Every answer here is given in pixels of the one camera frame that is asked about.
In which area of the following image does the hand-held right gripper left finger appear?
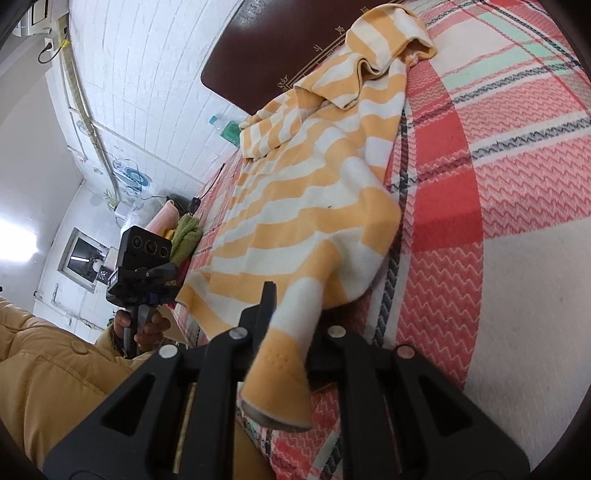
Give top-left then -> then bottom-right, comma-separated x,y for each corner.
44,281 -> 277,480

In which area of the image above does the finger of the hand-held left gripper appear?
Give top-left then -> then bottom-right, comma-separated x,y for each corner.
147,263 -> 182,306

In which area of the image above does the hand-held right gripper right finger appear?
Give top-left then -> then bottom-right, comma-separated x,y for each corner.
308,325 -> 530,480

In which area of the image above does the orange white striped sweater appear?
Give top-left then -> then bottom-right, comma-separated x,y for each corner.
178,2 -> 437,433

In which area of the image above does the person's left forearm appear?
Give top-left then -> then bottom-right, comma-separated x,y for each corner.
0,323 -> 155,467

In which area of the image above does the person's left hand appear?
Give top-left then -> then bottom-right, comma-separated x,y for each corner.
113,310 -> 171,358

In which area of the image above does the green cloth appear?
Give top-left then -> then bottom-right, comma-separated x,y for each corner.
170,213 -> 204,262

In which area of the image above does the window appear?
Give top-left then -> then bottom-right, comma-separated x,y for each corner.
58,227 -> 110,291

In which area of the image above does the pink cloth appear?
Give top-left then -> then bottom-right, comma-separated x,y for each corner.
145,200 -> 180,234

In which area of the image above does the red plaid blanket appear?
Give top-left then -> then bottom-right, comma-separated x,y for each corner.
175,0 -> 591,480

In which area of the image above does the dark brown headboard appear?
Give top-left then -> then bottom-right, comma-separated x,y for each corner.
201,0 -> 403,116

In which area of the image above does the white air conditioner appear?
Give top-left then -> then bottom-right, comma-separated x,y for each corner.
11,0 -> 70,38

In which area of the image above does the round blue wall sticker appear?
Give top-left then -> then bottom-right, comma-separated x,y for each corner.
111,157 -> 153,191

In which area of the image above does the black cable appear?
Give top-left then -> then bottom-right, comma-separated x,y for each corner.
190,164 -> 227,219

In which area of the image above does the white wall pipe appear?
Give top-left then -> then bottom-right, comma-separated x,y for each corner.
60,28 -> 122,205

